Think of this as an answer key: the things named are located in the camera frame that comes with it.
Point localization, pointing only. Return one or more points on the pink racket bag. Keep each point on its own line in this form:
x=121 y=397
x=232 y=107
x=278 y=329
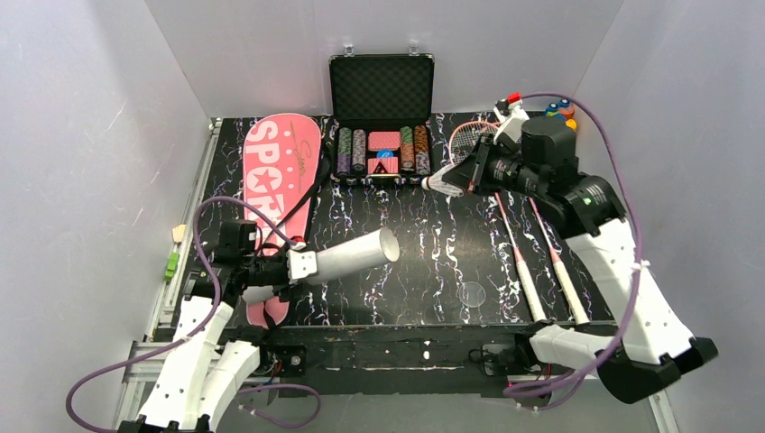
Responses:
x=281 y=160

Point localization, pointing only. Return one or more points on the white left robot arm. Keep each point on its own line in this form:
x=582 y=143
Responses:
x=199 y=378

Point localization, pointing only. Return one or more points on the pink badminton racket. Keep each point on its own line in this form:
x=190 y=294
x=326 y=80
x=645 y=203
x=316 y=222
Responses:
x=566 y=285
x=461 y=143

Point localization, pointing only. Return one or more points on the beige wooden block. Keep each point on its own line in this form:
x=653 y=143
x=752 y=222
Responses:
x=177 y=233

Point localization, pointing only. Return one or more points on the white shuttlecock tube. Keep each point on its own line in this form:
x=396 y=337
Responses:
x=367 y=251

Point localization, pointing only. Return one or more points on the white shuttlecock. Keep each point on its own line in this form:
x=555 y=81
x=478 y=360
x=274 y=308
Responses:
x=436 y=183

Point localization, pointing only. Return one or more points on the colourful toy blocks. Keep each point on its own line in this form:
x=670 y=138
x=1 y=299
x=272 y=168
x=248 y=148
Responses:
x=563 y=109

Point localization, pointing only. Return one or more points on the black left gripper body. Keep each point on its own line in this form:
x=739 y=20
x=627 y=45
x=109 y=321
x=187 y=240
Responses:
x=285 y=267

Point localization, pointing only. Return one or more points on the pink badminton racket left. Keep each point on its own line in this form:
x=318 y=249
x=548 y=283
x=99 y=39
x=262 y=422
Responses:
x=461 y=143

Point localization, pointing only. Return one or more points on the pink badminton racket right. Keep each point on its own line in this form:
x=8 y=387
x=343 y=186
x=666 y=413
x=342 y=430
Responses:
x=566 y=285

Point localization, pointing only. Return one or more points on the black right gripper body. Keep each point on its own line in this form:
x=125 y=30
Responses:
x=478 y=169

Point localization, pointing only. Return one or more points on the clear plastic tube lid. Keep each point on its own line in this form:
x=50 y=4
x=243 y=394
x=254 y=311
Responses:
x=472 y=294

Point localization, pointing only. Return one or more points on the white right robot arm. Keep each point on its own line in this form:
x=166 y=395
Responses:
x=651 y=347

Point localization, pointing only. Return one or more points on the green clip on rail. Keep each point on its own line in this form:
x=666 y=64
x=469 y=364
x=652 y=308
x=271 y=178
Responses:
x=171 y=266

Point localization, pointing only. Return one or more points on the black poker chip case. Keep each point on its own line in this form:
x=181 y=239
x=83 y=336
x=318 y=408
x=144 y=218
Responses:
x=382 y=106

